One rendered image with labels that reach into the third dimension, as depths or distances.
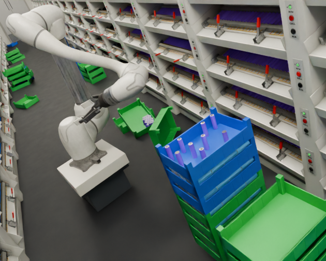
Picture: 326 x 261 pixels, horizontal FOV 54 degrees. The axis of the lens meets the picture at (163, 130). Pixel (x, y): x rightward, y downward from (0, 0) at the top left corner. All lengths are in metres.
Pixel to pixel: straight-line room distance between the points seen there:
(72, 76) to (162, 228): 0.95
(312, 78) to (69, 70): 1.23
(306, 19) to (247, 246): 0.71
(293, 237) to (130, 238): 0.89
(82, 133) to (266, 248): 1.14
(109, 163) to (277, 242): 1.04
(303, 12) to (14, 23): 1.24
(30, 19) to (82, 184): 0.85
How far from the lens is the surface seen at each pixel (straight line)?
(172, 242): 1.61
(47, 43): 1.65
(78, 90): 1.90
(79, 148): 1.82
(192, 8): 1.66
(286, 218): 1.14
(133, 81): 1.50
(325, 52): 1.12
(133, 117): 2.60
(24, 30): 1.69
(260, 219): 1.14
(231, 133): 1.26
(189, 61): 1.91
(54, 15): 1.81
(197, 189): 1.12
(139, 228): 1.74
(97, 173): 1.78
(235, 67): 1.62
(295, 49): 1.17
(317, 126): 1.28
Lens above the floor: 1.18
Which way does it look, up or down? 29 degrees down
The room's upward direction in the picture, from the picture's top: 22 degrees counter-clockwise
